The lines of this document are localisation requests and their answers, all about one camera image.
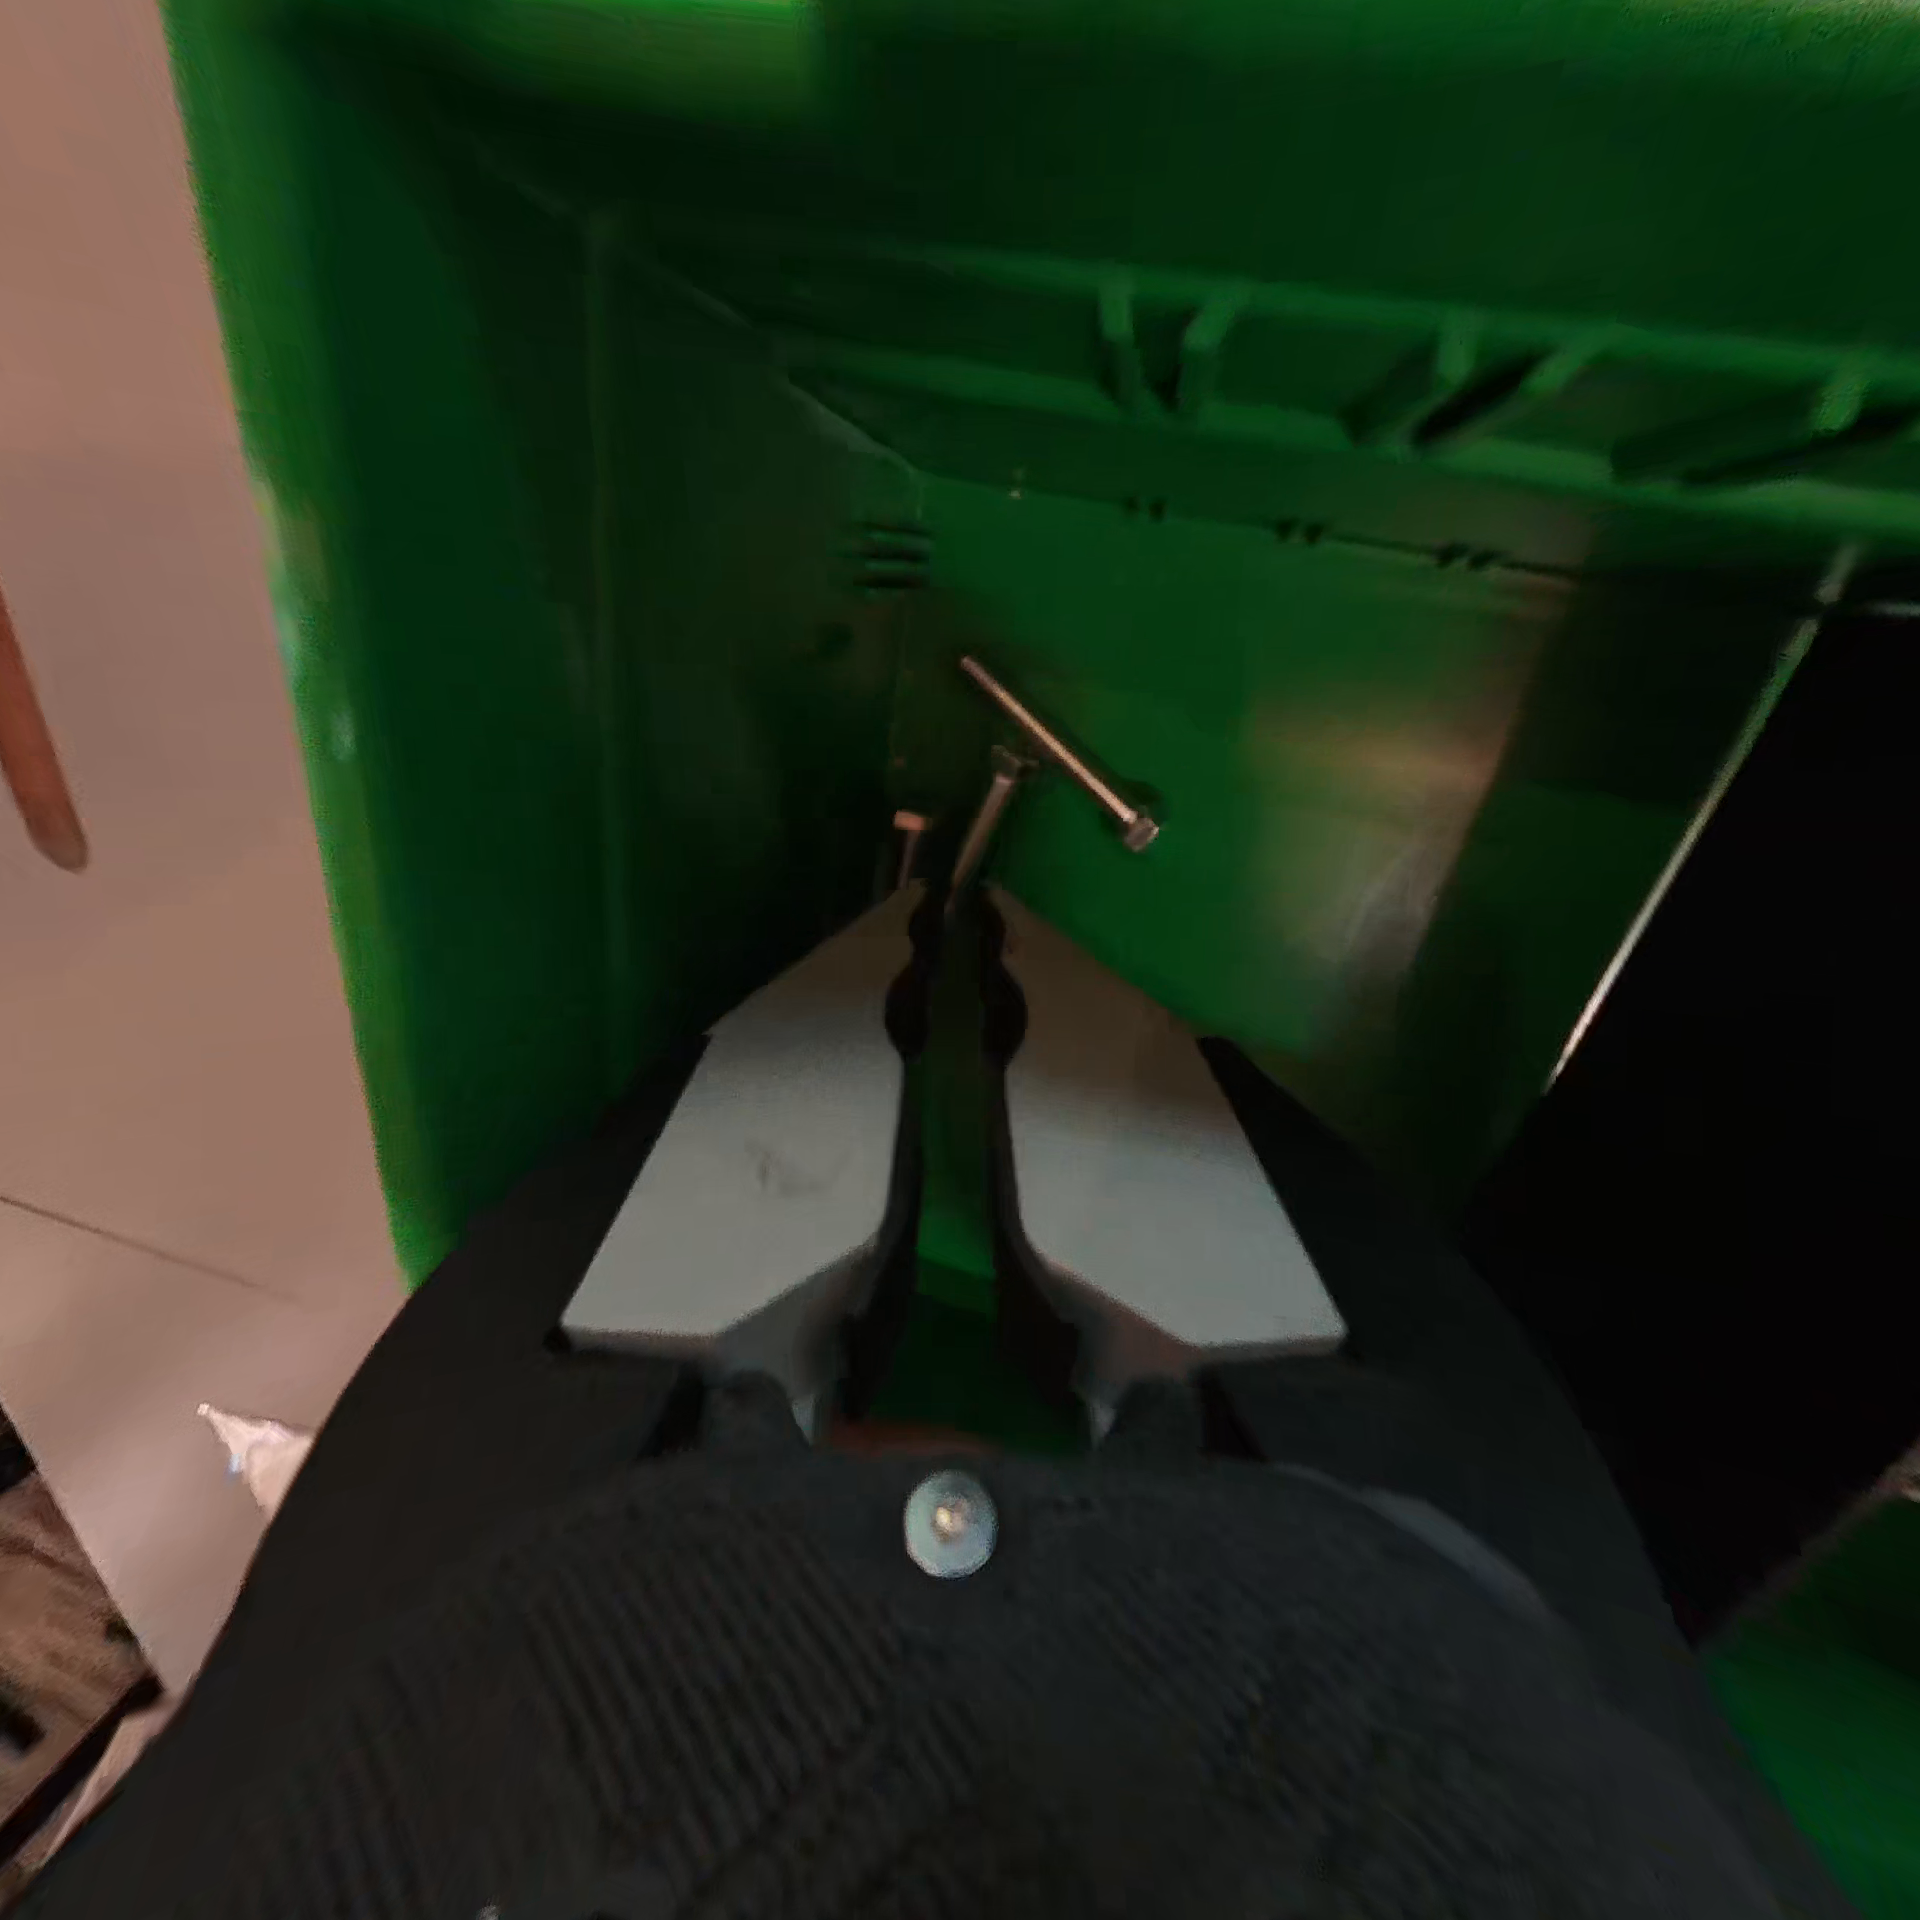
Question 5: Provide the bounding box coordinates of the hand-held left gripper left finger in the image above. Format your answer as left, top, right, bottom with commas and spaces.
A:
559, 882, 928, 1425

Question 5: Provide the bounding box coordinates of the black bin divider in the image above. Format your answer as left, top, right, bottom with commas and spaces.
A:
1464, 608, 1920, 1642

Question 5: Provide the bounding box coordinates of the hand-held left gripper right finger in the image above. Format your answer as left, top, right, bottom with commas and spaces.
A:
978, 884, 1347, 1413

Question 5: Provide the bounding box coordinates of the green plastic bin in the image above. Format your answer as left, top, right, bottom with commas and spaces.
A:
157, 0, 1920, 1920

